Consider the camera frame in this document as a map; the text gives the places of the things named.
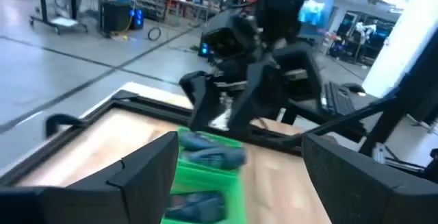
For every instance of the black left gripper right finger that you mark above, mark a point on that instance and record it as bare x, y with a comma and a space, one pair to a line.
369, 196

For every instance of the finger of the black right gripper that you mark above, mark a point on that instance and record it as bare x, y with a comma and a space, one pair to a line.
260, 97
202, 97

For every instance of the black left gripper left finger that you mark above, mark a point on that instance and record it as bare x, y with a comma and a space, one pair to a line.
130, 189

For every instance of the grey travel bottle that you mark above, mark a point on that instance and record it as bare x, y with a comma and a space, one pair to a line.
219, 158
198, 141

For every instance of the black toiletry tube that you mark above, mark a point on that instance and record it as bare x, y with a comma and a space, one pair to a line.
198, 210

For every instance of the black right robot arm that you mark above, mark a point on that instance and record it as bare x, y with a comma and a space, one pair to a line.
284, 8

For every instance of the green plastic basket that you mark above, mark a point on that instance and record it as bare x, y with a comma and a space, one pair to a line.
230, 142
236, 200

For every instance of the black keyboard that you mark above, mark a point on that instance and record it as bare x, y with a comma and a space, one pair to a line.
337, 99

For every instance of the blue plastic bag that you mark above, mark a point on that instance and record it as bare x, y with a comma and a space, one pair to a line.
311, 11

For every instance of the black computer mouse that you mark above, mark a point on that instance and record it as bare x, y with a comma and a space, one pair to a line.
354, 87

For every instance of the black clamp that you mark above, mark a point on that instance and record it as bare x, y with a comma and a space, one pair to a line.
60, 121

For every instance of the black computer tower blue light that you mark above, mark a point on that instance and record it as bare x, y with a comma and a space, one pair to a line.
118, 16

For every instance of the black rolling stand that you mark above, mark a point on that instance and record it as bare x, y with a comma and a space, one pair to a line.
56, 22

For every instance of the black table frame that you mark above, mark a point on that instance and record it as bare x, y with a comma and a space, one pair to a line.
150, 109

